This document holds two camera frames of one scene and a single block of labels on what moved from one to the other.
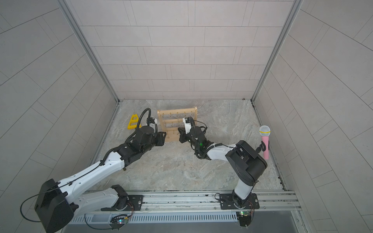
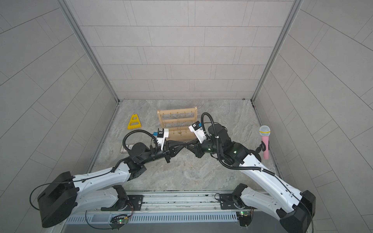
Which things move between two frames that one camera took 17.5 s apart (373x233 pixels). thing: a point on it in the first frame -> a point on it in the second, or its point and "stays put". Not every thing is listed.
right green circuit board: [245, 218] stays put
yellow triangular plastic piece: [133, 122] stays put
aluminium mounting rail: [202, 202] stays put
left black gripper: [160, 137] -> [172, 152]
